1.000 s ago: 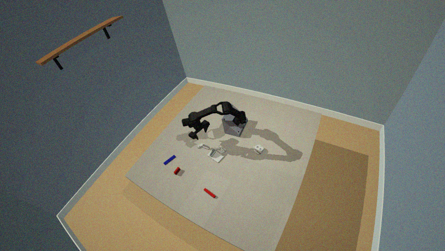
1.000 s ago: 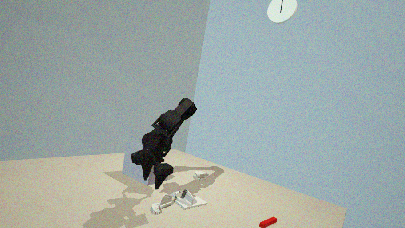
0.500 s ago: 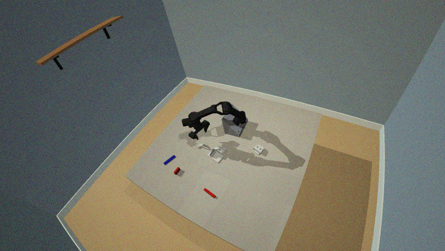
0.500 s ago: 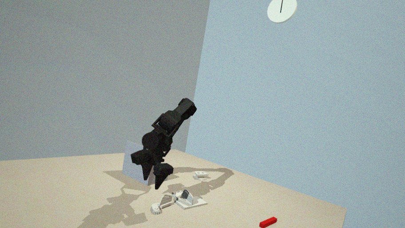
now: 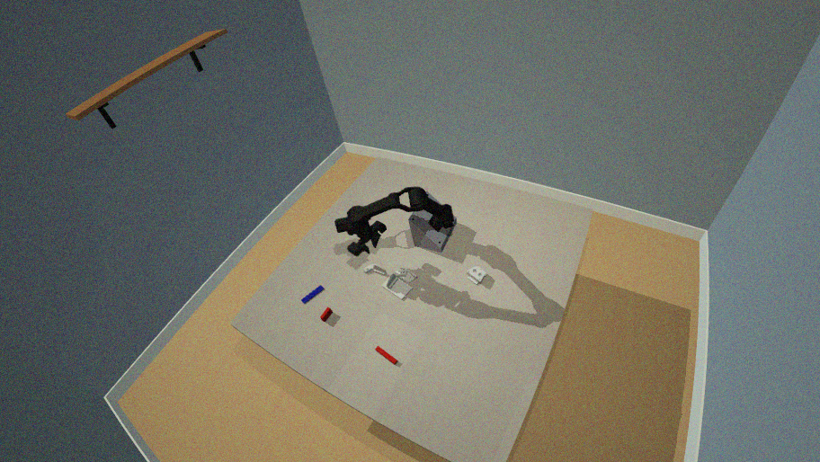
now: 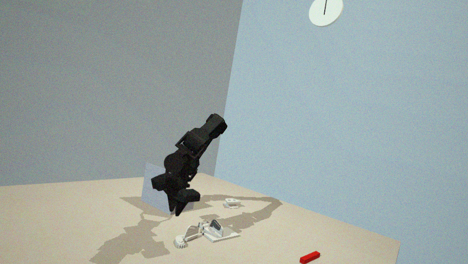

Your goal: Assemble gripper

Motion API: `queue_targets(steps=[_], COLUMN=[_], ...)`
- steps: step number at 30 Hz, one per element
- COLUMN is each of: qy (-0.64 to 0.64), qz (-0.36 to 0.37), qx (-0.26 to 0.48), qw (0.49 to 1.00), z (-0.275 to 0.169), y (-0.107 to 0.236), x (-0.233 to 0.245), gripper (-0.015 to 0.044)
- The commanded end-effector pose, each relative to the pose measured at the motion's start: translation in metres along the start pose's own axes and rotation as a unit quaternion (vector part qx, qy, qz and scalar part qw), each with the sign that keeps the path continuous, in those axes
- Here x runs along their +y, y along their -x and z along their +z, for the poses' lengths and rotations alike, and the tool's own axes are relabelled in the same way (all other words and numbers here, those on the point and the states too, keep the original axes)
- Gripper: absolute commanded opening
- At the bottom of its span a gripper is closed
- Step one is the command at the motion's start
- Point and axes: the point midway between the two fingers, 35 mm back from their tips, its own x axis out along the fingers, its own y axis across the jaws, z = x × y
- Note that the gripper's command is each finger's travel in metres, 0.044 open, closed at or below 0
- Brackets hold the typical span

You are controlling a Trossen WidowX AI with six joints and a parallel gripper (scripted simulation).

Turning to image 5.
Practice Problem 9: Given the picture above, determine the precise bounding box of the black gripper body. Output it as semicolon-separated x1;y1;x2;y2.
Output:
347;221;387;256

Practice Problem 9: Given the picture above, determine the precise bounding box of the blue flat bar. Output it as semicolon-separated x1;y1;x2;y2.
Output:
301;285;324;305

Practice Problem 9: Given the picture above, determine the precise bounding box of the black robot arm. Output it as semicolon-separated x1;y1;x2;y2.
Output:
334;186;454;236

